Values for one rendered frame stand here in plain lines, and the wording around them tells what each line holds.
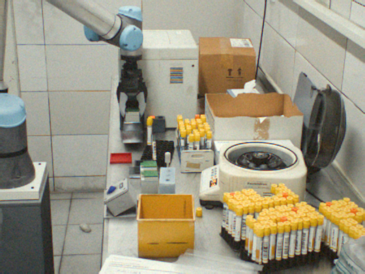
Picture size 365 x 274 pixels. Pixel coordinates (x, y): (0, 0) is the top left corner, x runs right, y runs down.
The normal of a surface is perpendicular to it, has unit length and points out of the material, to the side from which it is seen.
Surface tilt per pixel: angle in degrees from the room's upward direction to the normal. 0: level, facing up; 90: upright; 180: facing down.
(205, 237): 0
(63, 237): 0
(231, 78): 92
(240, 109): 92
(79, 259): 0
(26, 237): 90
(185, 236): 90
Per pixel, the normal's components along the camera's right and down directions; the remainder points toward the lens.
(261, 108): 0.08, 0.33
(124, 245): 0.02, -0.93
